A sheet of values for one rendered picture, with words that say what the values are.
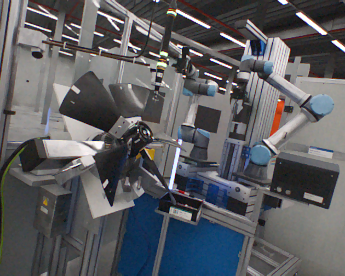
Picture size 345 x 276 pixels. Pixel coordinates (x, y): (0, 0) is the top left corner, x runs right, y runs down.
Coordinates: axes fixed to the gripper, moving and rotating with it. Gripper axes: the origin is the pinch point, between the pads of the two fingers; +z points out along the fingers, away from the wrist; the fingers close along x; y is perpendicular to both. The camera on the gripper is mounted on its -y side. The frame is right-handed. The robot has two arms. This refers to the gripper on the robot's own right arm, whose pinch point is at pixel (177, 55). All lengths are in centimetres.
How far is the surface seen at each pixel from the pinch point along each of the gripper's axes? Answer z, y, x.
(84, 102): 48, 36, 15
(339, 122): -145, 7, -116
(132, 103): 17.9, 31.8, 11.2
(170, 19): 18.4, -11.0, -0.7
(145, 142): 30, 48, -6
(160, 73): 18.2, 14.6, -1.3
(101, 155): 58, 52, -5
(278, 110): -380, -21, -67
